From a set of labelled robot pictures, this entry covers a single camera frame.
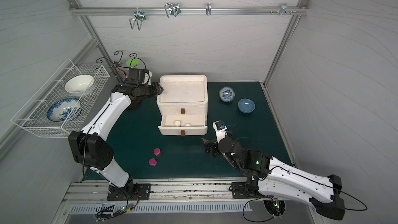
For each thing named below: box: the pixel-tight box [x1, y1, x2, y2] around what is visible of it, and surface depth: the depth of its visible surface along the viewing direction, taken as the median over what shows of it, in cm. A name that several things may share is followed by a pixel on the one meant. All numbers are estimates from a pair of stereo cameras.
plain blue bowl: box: [237, 98, 256, 114], surface depth 106 cm
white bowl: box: [64, 74, 95, 94], surface depth 73 cm
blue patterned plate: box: [46, 98, 83, 122], surface depth 65 cm
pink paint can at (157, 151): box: [153, 147, 162, 157], surface depth 86 cm
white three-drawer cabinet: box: [156, 74, 208, 136], surface depth 85 cm
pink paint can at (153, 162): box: [148, 158, 158, 167], surface depth 83 cm
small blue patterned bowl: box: [218, 86, 236, 103], surface depth 113 cm
